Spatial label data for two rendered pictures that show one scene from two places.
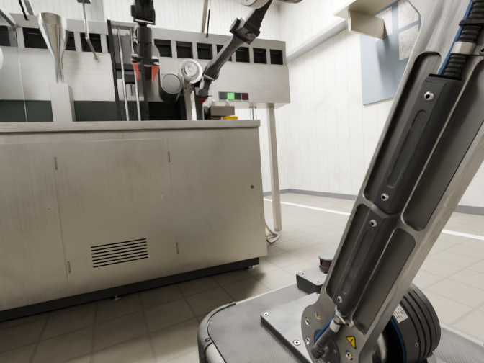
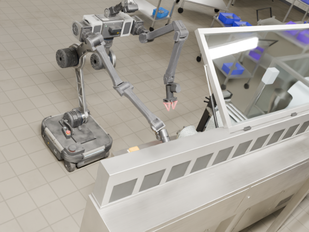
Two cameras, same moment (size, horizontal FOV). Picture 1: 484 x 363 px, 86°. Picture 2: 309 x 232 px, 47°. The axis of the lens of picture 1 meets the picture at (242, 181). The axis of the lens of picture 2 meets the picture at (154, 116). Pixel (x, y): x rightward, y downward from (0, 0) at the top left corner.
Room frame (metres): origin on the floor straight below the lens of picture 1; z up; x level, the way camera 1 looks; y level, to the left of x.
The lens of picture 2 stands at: (3.21, -0.76, 2.67)
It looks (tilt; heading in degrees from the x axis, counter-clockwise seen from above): 36 degrees down; 154
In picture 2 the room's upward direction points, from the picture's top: 19 degrees clockwise
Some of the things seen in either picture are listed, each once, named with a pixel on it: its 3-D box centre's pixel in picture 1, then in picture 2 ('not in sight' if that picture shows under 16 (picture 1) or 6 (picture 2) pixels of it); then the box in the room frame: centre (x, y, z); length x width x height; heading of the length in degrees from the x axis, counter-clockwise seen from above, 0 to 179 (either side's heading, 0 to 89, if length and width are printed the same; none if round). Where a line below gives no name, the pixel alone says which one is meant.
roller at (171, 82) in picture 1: (170, 88); not in sight; (1.73, 0.42, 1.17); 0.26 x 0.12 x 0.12; 20
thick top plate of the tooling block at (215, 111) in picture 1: (214, 116); not in sight; (1.87, 0.16, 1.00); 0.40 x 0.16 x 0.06; 20
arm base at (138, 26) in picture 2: not in sight; (140, 29); (0.65, 0.13, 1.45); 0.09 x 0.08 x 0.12; 117
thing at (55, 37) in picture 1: (60, 83); not in sight; (1.51, 0.98, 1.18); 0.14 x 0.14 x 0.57
